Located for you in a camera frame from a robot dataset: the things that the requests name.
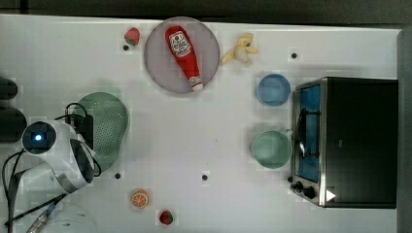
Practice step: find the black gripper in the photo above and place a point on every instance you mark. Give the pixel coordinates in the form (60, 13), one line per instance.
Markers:
(83, 125)

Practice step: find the mint green plastic strainer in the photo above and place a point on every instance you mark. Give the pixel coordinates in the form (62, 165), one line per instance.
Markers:
(110, 121)

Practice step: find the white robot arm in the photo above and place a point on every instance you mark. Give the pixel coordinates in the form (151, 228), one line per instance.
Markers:
(67, 164)

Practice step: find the toy strawberry near plate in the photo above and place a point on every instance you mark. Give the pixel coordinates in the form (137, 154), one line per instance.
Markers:
(132, 36)

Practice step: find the grey round plate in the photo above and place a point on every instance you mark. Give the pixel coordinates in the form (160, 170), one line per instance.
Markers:
(163, 67)

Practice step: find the toy orange half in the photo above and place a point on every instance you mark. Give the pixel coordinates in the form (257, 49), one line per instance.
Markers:
(140, 198)

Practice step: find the red plush ketchup bottle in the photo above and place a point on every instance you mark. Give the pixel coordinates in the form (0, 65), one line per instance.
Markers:
(181, 47)

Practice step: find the small red toy strawberry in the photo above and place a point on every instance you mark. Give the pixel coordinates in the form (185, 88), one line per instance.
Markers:
(166, 217)

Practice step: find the plush peeled banana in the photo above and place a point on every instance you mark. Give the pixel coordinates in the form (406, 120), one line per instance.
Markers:
(241, 50)

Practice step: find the green plastic cup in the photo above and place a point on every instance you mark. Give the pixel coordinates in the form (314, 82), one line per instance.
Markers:
(272, 149)

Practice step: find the blue plastic cup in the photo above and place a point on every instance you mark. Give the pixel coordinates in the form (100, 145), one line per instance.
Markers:
(273, 90)

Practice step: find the silver toaster oven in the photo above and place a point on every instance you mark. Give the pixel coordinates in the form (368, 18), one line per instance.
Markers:
(345, 139)

